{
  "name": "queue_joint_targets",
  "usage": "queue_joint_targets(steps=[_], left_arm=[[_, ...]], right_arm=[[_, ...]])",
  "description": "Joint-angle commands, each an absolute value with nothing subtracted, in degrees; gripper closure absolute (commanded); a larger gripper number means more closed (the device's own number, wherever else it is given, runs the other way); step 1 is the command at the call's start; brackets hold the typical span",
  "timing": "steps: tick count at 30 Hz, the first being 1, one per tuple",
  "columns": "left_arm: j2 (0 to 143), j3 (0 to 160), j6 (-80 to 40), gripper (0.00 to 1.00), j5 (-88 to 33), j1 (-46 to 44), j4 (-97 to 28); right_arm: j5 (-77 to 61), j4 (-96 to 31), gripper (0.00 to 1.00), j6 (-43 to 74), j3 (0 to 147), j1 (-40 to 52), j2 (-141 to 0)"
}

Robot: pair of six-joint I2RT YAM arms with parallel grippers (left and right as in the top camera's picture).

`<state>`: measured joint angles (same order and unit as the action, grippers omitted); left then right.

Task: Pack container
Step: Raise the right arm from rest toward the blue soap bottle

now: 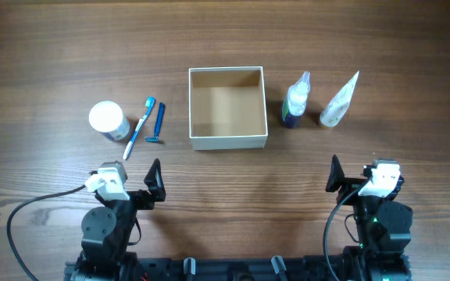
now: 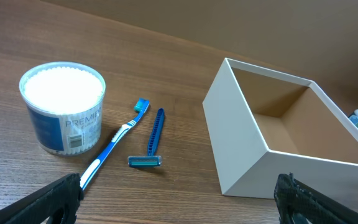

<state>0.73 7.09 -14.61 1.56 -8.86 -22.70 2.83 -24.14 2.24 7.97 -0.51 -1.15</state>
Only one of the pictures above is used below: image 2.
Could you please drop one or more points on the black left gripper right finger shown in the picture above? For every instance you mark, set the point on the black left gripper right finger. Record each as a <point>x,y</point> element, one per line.
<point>299,203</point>

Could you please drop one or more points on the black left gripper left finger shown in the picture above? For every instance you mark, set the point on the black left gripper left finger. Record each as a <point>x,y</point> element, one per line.
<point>56,203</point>

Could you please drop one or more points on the blue white toothbrush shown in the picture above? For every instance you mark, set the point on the blue white toothbrush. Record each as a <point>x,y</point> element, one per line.
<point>140,107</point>

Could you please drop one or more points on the cotton swab tub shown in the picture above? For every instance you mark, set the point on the cotton swab tub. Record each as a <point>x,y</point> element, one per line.
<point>64,101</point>

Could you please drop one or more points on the white cardboard box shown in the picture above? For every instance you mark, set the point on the white cardboard box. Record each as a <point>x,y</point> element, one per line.
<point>263,123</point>

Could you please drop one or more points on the blue disposable razor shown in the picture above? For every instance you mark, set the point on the blue disposable razor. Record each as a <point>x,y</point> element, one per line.
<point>151,159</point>

